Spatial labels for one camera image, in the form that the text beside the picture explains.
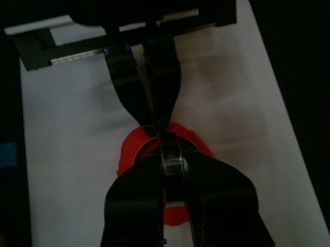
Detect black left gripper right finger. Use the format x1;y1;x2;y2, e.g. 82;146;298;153
185;150;275;247

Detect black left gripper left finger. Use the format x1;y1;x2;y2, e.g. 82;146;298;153
99;150;166;247

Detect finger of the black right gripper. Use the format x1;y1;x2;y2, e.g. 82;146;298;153
102;43;152;127
142;34;183;130

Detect red play dough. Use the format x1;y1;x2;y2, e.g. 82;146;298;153
115;121;217;228

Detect white rectangular work mat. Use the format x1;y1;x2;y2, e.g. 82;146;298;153
3;0;330;247

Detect blue tape strip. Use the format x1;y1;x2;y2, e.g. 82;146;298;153
0;142;19;169

